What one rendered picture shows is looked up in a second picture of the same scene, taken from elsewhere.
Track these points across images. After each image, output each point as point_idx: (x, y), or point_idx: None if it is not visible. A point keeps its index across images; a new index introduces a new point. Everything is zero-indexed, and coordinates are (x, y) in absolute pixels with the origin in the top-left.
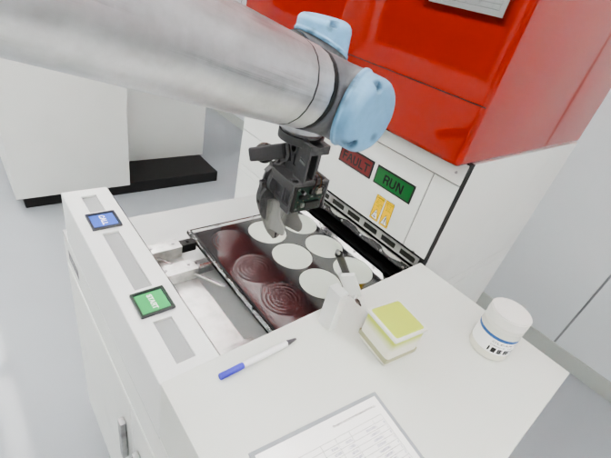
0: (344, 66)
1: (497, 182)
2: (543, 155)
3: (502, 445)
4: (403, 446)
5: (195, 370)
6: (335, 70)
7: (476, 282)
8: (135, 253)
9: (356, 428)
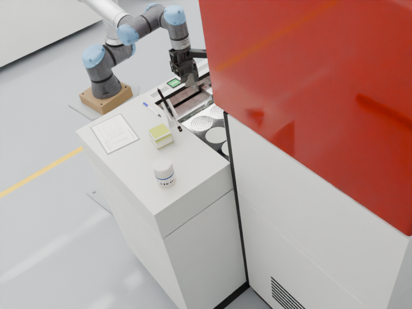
0: (122, 22)
1: (265, 155)
2: (322, 184)
3: (119, 173)
4: (120, 144)
5: (146, 98)
6: (118, 22)
7: (333, 293)
8: (199, 72)
9: (126, 133)
